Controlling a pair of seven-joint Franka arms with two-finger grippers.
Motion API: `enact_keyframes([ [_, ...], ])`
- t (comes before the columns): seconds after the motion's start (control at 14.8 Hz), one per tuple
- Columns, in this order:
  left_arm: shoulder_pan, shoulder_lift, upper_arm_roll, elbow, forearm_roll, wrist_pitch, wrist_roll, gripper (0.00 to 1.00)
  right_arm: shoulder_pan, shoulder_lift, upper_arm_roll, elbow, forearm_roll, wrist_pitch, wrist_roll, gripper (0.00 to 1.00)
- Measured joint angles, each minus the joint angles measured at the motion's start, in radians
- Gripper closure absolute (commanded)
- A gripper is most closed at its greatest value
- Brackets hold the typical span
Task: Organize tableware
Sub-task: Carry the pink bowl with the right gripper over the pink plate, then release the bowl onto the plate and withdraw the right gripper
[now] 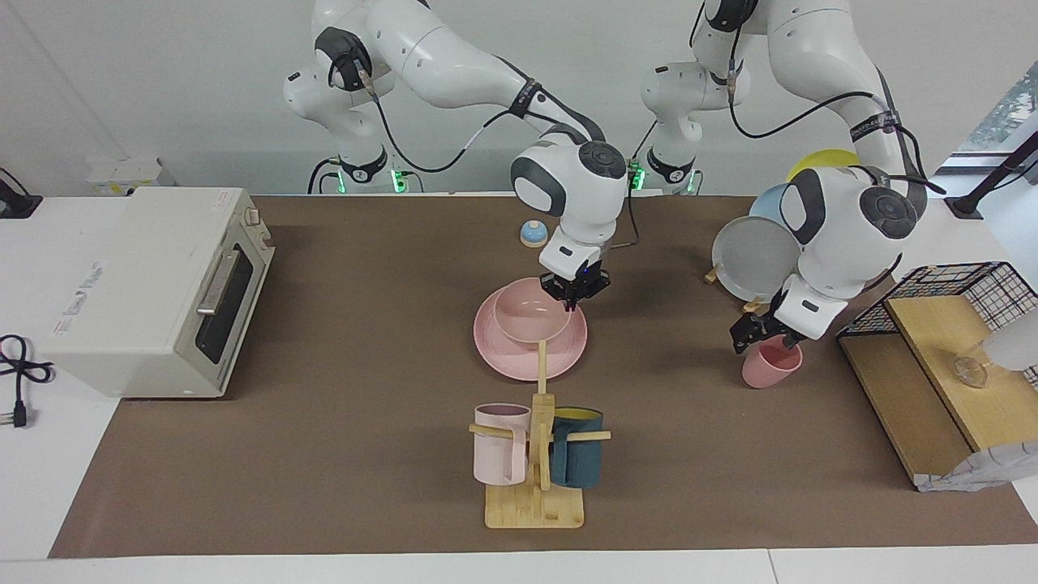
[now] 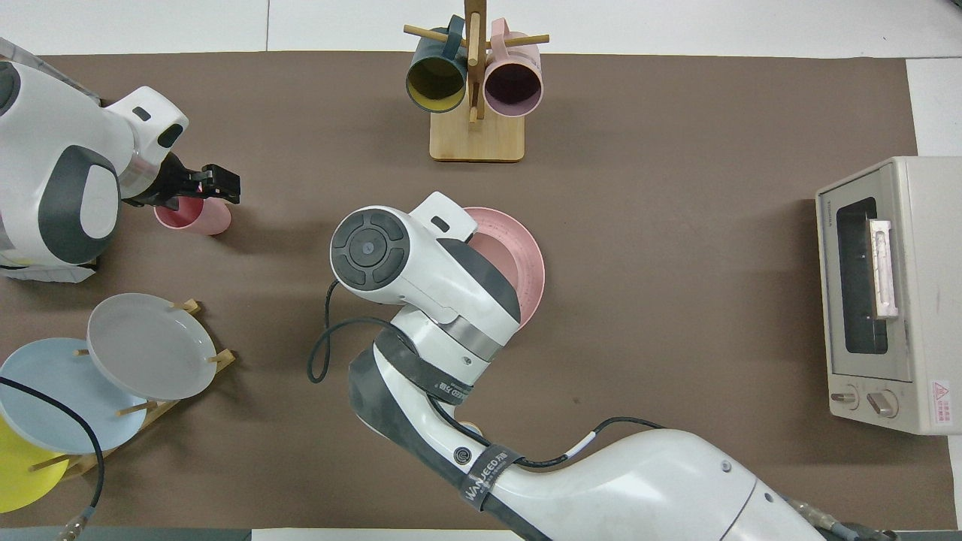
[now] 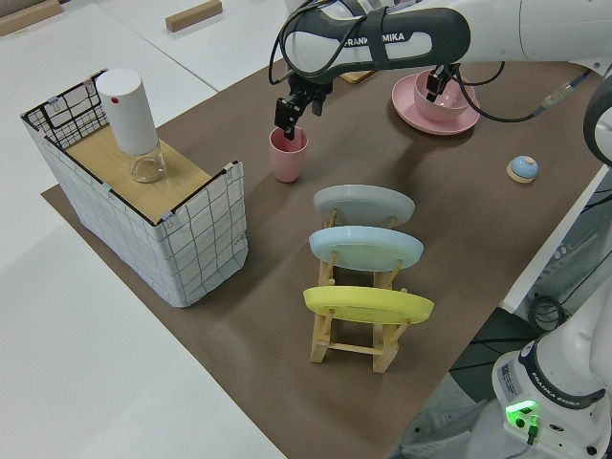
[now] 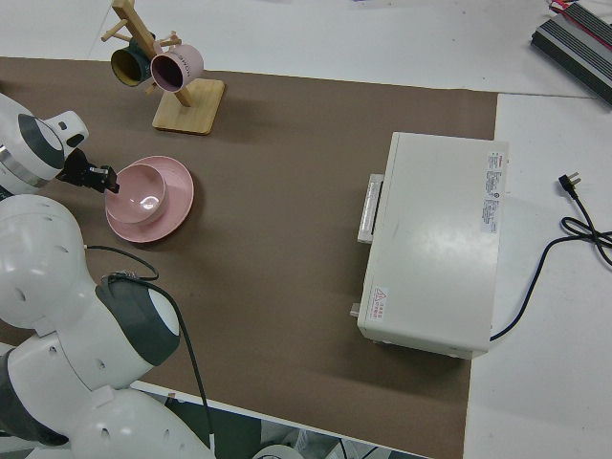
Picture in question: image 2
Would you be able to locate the pink speckled plate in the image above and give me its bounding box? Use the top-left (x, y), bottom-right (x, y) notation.
top-left (460, 207), bottom-right (546, 333)

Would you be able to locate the wooden mug tree stand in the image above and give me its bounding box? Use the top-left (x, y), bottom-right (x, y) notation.
top-left (404, 0), bottom-right (550, 163)

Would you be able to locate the wooden shelf with wire mesh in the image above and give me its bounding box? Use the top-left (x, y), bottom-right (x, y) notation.
top-left (0, 36), bottom-right (102, 285)

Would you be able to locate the light blue plate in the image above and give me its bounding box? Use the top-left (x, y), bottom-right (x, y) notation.
top-left (0, 337), bottom-right (148, 455)

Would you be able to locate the brown table mat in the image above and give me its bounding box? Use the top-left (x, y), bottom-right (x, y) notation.
top-left (0, 51), bottom-right (959, 530)

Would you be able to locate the pink tumbler cup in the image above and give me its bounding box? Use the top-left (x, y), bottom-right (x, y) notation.
top-left (153, 194), bottom-right (232, 237)

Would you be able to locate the dark teal mug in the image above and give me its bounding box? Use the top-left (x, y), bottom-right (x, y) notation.
top-left (405, 15), bottom-right (468, 114)

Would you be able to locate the pink mug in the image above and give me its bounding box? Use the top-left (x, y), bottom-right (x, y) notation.
top-left (483, 18), bottom-right (544, 119)

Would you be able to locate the grey plate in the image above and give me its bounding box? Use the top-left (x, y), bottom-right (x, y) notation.
top-left (87, 293), bottom-right (218, 401)

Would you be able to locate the yellow plate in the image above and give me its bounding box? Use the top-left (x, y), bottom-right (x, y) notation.
top-left (0, 417), bottom-right (70, 514)

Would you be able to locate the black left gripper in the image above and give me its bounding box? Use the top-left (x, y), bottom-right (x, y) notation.
top-left (123, 152), bottom-right (242, 210)

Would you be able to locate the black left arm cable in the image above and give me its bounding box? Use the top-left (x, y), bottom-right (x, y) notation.
top-left (0, 374), bottom-right (105, 541)

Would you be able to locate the beige toaster oven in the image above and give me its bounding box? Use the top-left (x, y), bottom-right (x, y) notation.
top-left (815, 156), bottom-right (962, 437)

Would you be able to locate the wooden plate rack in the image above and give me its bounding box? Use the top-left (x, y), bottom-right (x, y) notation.
top-left (30, 299), bottom-right (236, 482)

